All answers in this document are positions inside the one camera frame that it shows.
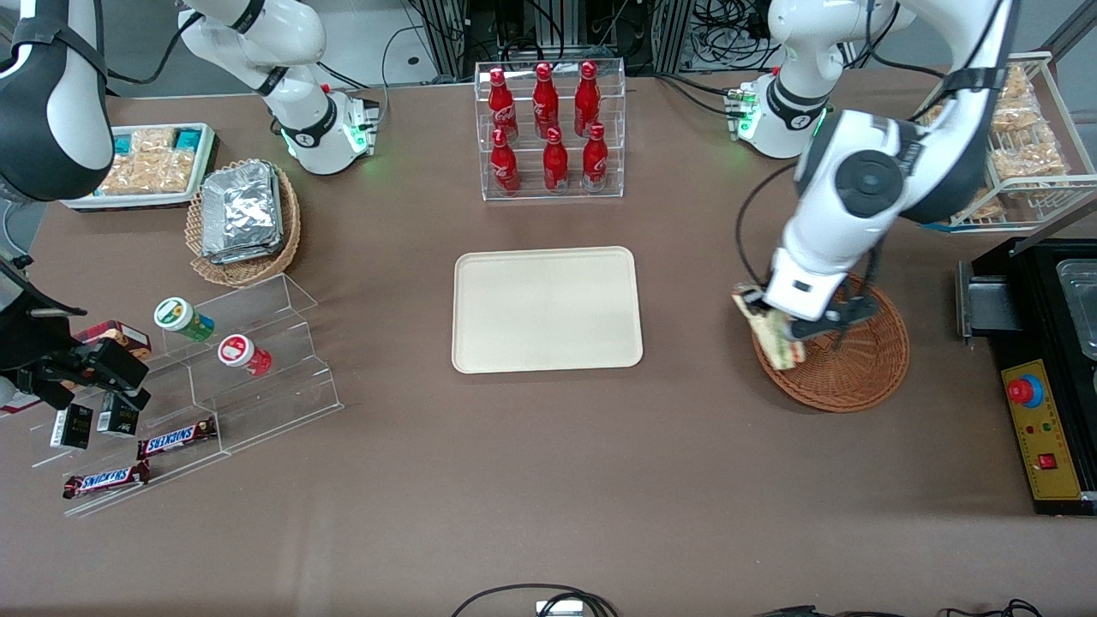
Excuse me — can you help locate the triangle sandwich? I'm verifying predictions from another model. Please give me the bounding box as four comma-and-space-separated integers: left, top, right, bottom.
731, 293, 808, 371

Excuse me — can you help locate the round brown wicker basket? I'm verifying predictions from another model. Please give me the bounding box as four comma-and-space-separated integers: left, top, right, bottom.
751, 270, 911, 414

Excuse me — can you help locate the white rectangular snack tray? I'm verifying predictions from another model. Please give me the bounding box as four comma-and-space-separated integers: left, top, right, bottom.
60, 123, 219, 213

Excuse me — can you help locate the oval light wicker basket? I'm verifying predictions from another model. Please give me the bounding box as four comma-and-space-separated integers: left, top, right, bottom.
185, 159, 303, 288

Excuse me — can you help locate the beige plastic tray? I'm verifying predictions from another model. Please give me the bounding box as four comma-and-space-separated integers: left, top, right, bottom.
452, 246, 644, 375

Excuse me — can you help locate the small black box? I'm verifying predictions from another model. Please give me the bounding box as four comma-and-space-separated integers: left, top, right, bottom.
96, 403, 141, 438
50, 404, 94, 451

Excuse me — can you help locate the Snickers chocolate bar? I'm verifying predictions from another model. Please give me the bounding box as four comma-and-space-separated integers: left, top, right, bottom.
137, 416, 219, 461
62, 460, 152, 500

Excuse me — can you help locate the red brown cardboard box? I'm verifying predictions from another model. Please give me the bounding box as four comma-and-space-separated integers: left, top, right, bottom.
73, 320, 153, 361

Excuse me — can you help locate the green can white lid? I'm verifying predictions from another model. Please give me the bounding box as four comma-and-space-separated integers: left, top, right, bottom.
153, 297, 216, 344

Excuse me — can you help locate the red can white lid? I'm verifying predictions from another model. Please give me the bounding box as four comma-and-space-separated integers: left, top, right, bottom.
217, 334, 273, 377

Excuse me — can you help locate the clear acrylic stepped stand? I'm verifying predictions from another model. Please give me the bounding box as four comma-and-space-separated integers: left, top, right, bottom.
30, 273, 345, 518

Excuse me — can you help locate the silver foil pack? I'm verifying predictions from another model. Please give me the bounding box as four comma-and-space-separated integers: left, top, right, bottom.
206, 171, 286, 266
201, 161, 282, 249

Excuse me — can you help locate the red cola bottle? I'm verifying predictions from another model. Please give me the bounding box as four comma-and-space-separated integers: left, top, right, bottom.
490, 129, 521, 196
583, 123, 609, 192
543, 128, 570, 195
533, 62, 560, 138
489, 69, 519, 142
574, 61, 601, 138

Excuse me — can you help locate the black appliance housing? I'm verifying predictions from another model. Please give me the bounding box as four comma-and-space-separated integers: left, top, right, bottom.
957, 236, 1097, 517

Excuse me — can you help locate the bagged bread pack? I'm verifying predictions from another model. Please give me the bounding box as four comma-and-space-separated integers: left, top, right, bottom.
990, 141, 1068, 181
986, 103, 1048, 135
998, 64, 1034, 104

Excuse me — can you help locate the clear acrylic bottle rack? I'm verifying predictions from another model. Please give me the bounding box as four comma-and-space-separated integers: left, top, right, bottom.
474, 58, 626, 202

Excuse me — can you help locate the yellow control panel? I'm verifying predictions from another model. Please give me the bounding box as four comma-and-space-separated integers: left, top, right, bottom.
1001, 358, 1085, 502

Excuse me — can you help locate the steel pan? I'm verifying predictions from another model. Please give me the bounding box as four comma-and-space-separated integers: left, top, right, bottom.
1056, 259, 1097, 361

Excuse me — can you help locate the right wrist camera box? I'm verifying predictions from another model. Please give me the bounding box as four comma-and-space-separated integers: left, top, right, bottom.
80, 338, 151, 391

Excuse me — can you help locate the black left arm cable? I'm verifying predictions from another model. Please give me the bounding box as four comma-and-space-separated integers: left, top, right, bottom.
734, 163, 802, 292

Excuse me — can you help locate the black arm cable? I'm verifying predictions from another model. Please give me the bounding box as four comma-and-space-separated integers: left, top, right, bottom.
101, 13, 207, 87
734, 163, 802, 292

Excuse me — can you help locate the grey metal bracket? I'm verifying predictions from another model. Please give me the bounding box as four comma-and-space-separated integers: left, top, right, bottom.
957, 260, 1025, 339

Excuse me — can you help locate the black cable tangle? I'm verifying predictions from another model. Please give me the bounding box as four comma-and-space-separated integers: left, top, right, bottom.
690, 0, 772, 69

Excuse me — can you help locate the aluminium frame post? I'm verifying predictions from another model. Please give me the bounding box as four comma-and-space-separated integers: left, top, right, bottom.
433, 0, 468, 78
651, 0, 695, 74

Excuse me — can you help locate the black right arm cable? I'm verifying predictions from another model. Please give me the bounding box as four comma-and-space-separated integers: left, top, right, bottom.
101, 13, 207, 87

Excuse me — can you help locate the white wire rack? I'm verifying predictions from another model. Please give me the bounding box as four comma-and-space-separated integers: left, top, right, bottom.
913, 51, 1097, 229

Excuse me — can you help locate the black looped cable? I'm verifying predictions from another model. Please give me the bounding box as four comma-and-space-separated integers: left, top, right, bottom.
450, 584, 620, 617

